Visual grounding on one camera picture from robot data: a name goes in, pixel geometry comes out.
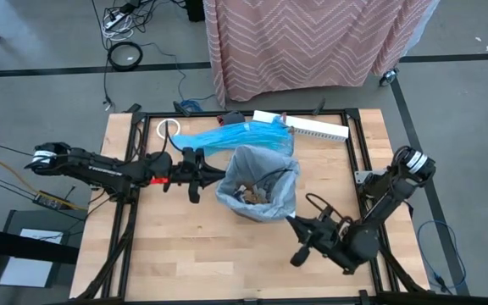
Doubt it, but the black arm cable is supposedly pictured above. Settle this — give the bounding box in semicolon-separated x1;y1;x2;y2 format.
304;192;351;225
136;120;186;160

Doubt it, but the white coiled cable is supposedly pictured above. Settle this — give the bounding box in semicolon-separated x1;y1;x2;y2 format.
102;23;135;42

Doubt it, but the blue looped floor cable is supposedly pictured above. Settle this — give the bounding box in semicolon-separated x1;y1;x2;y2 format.
416;219;468;293

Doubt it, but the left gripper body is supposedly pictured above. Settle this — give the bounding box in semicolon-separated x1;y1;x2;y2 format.
170;147;207;205

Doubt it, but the black floor box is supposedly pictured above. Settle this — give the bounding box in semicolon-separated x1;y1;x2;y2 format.
184;0;206;23

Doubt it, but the pink chevron cloth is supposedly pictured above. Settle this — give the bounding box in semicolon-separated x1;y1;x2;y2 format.
202;0;440;109

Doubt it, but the white paper sheet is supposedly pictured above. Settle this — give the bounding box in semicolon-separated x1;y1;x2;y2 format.
0;228;64;289

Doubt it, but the brown paper ball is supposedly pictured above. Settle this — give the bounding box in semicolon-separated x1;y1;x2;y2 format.
237;186;270;205

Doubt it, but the grey plastic trash bag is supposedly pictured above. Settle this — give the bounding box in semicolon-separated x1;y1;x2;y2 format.
214;144;302;225

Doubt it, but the thin blue coiled cable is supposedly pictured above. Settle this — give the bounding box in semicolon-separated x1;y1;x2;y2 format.
140;41;219;114

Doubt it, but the white slotted cable duct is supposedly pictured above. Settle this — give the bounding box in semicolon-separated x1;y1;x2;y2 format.
252;109;350;143

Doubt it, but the white tape roll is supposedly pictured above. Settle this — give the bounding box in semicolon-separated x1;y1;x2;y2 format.
156;118;182;141

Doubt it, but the silver metal bracket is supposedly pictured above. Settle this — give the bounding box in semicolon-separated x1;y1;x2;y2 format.
353;169;387;185

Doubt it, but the black round ring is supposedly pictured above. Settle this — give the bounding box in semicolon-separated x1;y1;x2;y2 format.
107;41;144;72

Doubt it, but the black aluminium table frame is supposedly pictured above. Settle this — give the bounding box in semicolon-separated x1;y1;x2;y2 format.
72;108;434;305

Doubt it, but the black horizontal bar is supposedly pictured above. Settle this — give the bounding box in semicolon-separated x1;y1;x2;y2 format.
0;224;80;268

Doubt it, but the silver caster wheel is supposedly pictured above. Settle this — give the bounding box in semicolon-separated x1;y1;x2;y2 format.
379;67;399;88

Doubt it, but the long black floor cable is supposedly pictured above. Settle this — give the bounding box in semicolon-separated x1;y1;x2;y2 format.
90;0;116;112

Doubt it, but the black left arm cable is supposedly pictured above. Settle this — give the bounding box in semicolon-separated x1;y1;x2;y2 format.
136;120;186;160

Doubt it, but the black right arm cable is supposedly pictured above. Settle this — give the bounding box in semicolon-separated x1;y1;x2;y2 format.
304;192;351;225

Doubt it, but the white power strip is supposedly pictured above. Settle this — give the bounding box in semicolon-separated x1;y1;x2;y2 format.
103;12;126;30

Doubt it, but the yellow cable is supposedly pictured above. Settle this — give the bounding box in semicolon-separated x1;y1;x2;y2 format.
0;154;88;212

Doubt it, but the small black red object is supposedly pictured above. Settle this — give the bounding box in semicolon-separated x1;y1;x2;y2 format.
216;110;247;127

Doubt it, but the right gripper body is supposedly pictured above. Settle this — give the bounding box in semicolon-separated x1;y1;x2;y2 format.
290;213;351;268

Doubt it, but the blue plastic trash bag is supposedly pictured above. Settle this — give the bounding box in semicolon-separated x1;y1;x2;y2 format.
171;116;296;157

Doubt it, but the black electronics box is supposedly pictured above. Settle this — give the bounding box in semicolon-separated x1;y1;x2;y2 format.
31;190;65;211

